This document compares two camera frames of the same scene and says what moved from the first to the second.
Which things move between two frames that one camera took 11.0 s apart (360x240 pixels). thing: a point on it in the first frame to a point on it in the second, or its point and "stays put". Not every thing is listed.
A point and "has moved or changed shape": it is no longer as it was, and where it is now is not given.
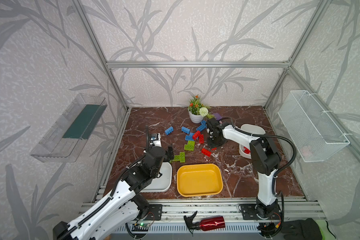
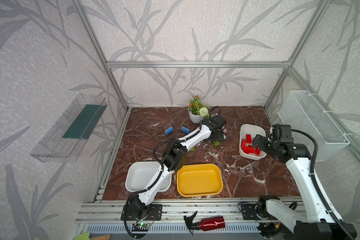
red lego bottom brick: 206,152 has moved or changed shape
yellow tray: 200,179 stays put
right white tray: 253,128 stays put
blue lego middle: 185,129 stays put
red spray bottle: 210,223 stays put
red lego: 246,150 has moved or changed shape
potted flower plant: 197,111 stays put
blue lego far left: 169,130 stays put
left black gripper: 159,147 to 220,135
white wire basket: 315,135 stays put
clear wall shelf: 67,139 stays put
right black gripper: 214,135 to 260,142
